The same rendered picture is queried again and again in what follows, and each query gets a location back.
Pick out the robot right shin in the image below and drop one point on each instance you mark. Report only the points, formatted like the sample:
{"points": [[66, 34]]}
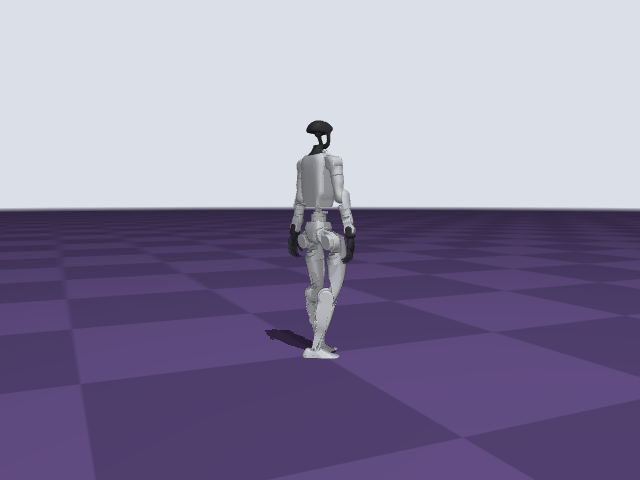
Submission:
{"points": [[323, 316]]}

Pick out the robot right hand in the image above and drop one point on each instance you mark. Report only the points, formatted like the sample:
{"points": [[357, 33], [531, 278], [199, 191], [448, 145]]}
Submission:
{"points": [[350, 244]]}

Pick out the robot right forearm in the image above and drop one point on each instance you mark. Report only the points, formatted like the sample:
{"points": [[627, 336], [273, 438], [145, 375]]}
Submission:
{"points": [[345, 212]]}

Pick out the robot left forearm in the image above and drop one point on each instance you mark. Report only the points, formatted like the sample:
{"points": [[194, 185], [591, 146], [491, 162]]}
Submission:
{"points": [[298, 215]]}

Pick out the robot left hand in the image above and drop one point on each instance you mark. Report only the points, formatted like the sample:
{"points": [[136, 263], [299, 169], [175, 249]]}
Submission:
{"points": [[293, 242]]}

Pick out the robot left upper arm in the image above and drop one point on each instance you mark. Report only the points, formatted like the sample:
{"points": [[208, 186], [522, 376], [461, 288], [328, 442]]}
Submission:
{"points": [[299, 196]]}

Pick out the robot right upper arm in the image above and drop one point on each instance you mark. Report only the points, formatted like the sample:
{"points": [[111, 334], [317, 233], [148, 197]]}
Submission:
{"points": [[335, 164]]}

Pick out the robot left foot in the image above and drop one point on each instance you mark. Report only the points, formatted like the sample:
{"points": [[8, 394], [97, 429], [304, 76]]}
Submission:
{"points": [[328, 348]]}

